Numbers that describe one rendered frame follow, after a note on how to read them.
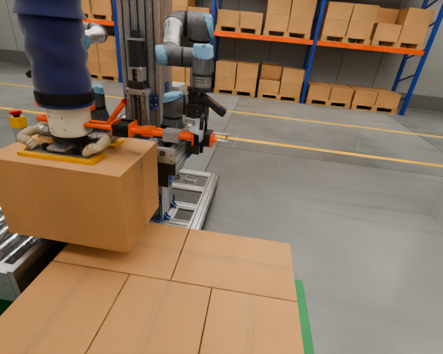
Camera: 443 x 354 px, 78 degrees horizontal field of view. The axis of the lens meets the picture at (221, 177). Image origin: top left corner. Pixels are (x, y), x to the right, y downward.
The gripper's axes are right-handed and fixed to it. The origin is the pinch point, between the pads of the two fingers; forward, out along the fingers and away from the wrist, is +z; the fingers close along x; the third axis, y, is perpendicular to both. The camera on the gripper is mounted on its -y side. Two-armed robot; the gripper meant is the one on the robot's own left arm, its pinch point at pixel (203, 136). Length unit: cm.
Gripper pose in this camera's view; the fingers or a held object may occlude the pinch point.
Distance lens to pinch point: 117.1
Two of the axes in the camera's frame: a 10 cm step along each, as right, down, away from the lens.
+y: -9.9, -1.4, 0.9
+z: -0.8, 8.8, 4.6
